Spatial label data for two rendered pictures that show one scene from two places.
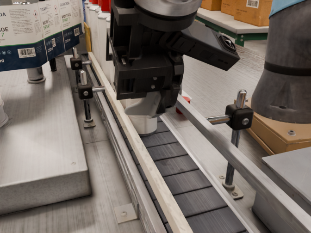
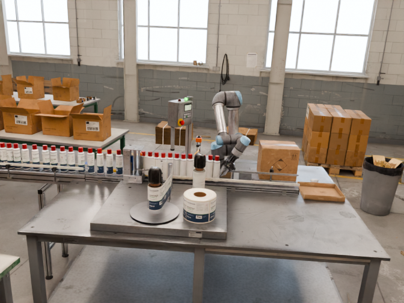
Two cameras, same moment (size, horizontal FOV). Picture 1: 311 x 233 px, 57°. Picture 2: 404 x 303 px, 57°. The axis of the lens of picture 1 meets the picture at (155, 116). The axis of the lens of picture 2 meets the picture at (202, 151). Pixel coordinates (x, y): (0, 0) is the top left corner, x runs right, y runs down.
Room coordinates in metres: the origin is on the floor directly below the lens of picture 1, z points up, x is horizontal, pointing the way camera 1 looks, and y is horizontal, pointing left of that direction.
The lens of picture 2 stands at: (-0.43, 2.54, 1.94)
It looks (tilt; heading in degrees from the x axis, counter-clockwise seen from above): 17 degrees down; 292
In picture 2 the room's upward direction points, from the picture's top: 3 degrees clockwise
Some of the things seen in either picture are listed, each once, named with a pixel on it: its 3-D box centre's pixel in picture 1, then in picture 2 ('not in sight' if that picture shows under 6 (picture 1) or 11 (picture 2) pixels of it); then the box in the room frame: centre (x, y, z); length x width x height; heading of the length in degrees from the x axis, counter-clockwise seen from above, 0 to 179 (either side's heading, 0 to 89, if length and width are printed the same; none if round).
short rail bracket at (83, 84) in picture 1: (85, 97); not in sight; (0.57, 0.15, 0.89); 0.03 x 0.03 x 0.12; 19
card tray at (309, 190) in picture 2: not in sight; (320, 191); (-0.31, -0.24, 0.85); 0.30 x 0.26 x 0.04; 19
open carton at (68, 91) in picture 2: not in sight; (64, 89); (4.18, -2.51, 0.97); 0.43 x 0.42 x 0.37; 97
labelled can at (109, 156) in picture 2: not in sight; (109, 162); (1.23, 0.29, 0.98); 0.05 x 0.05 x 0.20
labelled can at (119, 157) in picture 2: not in sight; (119, 162); (1.16, 0.26, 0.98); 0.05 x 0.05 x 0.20
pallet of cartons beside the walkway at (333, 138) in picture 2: not in sight; (332, 136); (-0.24, -3.78, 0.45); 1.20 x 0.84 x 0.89; 102
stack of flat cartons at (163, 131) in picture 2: not in sight; (174, 133); (2.58, -3.61, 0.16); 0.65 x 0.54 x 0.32; 15
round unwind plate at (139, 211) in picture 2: not in sight; (154, 211); (0.60, 0.70, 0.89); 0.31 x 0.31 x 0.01
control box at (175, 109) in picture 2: not in sight; (180, 113); (0.76, 0.04, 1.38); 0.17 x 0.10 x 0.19; 74
